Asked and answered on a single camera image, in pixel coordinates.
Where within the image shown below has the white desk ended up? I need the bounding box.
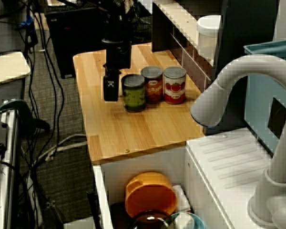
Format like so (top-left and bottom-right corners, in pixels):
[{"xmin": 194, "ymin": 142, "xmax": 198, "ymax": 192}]
[{"xmin": 0, "ymin": 51, "xmax": 31, "ymax": 88}]

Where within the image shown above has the dark glass bowl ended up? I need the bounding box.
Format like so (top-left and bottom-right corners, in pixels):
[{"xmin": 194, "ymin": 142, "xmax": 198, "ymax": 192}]
[{"xmin": 130, "ymin": 209, "xmax": 176, "ymax": 229}]

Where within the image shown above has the orange plastic pot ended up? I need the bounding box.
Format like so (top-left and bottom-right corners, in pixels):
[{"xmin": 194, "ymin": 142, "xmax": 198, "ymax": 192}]
[{"xmin": 125, "ymin": 171, "xmax": 177, "ymax": 219}]

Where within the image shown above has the white plastic item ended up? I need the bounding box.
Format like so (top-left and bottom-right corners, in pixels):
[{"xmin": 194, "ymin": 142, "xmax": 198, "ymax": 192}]
[{"xmin": 173, "ymin": 184, "xmax": 192, "ymax": 213}]

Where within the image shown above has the orange beans can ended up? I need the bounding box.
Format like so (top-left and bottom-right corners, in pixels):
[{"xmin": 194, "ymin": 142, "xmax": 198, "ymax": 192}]
[{"xmin": 140, "ymin": 66, "xmax": 164, "ymax": 104}]

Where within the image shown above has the black hanging cable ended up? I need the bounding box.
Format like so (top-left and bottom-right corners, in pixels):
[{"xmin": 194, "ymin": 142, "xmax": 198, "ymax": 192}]
[{"xmin": 35, "ymin": 13, "xmax": 65, "ymax": 146}]

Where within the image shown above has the green clamp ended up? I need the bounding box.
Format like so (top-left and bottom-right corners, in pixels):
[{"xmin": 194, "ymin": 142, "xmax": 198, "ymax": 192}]
[{"xmin": 0, "ymin": 99, "xmax": 51, "ymax": 134}]

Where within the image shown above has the green peas can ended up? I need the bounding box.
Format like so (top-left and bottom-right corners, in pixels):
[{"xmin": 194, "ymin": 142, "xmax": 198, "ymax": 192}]
[{"xmin": 123, "ymin": 74, "xmax": 146, "ymax": 113}]

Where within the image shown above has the teal plastic bin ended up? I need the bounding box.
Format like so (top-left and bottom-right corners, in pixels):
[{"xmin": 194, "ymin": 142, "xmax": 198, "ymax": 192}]
[{"xmin": 243, "ymin": 38, "xmax": 286, "ymax": 159}]

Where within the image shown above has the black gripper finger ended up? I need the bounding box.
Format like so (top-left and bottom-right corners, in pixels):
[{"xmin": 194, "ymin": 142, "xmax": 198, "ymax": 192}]
[
  {"xmin": 120, "ymin": 74, "xmax": 128, "ymax": 97},
  {"xmin": 103, "ymin": 68, "xmax": 120, "ymax": 102}
]

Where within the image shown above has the red tomato can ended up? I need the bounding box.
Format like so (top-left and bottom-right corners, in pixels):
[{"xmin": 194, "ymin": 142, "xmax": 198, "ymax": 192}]
[{"xmin": 163, "ymin": 66, "xmax": 187, "ymax": 105}]

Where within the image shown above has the blue cable connector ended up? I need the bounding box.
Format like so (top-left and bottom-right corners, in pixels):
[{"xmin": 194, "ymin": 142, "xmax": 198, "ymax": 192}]
[{"xmin": 18, "ymin": 16, "xmax": 36, "ymax": 31}]

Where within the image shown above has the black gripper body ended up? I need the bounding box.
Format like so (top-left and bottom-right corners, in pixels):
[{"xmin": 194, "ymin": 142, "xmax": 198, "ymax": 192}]
[{"xmin": 102, "ymin": 39, "xmax": 132, "ymax": 72}]

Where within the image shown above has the grey floor cable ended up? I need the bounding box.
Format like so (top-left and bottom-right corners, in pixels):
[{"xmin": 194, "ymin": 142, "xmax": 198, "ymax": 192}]
[{"xmin": 33, "ymin": 134, "xmax": 88, "ymax": 165}]

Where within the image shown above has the dark tiled backsplash with ledge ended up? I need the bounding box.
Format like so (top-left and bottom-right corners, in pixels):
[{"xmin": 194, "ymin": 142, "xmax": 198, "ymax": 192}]
[{"xmin": 154, "ymin": 0, "xmax": 220, "ymax": 94}]

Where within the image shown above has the white toy sink unit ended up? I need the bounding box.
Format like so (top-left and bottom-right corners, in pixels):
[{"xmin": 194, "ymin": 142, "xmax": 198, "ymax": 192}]
[{"xmin": 92, "ymin": 127, "xmax": 286, "ymax": 229}]

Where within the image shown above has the grey toy faucet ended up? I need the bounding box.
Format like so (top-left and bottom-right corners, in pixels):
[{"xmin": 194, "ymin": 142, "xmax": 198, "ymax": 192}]
[{"xmin": 190, "ymin": 53, "xmax": 286, "ymax": 229}]

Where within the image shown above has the dark grey upright board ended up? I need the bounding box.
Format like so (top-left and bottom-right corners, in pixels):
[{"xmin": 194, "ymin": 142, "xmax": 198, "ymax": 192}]
[{"xmin": 204, "ymin": 0, "xmax": 279, "ymax": 134}]

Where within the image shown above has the white plastic container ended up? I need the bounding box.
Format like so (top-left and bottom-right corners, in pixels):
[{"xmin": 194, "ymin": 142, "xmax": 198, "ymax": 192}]
[{"xmin": 196, "ymin": 14, "xmax": 223, "ymax": 62}]

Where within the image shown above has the black end panel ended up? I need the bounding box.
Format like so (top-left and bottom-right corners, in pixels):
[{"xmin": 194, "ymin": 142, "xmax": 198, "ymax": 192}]
[{"xmin": 152, "ymin": 0, "xmax": 174, "ymax": 52}]

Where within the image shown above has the black wire mesh rack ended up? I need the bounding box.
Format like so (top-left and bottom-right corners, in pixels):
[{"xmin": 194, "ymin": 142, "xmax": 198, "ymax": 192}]
[{"xmin": 132, "ymin": 0, "xmax": 153, "ymax": 45}]

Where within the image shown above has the white plastic cup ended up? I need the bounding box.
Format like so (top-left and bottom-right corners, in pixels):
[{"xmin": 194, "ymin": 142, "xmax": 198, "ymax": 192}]
[{"xmin": 175, "ymin": 213, "xmax": 194, "ymax": 229}]

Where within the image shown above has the aluminium frame rail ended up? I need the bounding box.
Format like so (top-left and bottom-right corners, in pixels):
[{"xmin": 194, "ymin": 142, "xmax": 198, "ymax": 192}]
[{"xmin": 0, "ymin": 102, "xmax": 22, "ymax": 229}]

